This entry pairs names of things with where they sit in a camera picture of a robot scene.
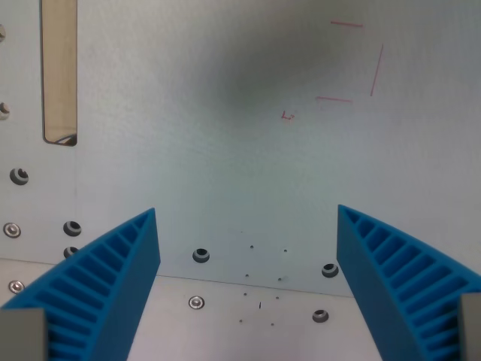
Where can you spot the silver flat head screw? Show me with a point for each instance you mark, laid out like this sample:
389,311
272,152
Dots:
196,302
16,286
11,230

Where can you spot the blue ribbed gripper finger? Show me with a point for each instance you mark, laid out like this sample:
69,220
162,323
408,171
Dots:
124,270
372,270

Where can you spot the grey metal plate with slot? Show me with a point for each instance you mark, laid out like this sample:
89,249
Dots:
210,158

